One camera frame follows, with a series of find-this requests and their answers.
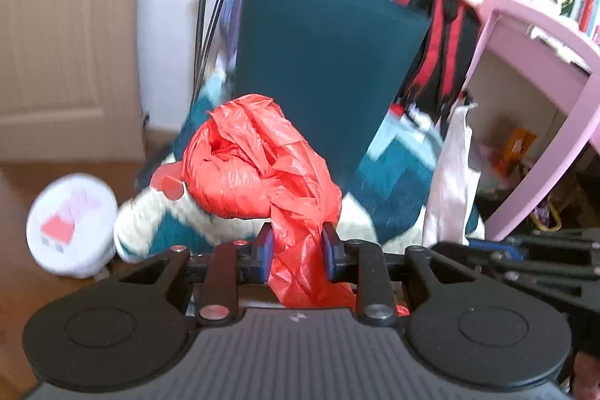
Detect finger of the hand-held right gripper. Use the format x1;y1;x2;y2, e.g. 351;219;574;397
505;229;600;252
430;241;600;312

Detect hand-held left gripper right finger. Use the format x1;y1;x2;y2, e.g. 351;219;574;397
321;222;470;328

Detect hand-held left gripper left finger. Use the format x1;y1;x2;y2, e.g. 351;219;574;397
119;222;275;327

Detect red plastic bag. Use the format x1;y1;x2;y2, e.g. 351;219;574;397
182;93;410;317

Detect orange packet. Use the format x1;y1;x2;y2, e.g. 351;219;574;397
494;127;537;176

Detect teal and white zigzag blanket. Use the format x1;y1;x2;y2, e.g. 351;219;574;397
115;67;486;262

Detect white plastic bag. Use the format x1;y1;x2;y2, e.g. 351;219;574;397
422;93;481;246

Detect pink desk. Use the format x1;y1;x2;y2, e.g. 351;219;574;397
462;0;600;241

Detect white round pig-print box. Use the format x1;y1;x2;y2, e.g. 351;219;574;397
25;172;118;279

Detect red and black backpack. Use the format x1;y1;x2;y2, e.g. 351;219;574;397
393;0;483;124

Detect black thin rods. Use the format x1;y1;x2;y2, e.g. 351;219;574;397
193;0;251;101

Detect beige door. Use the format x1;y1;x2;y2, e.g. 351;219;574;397
0;0;147;164

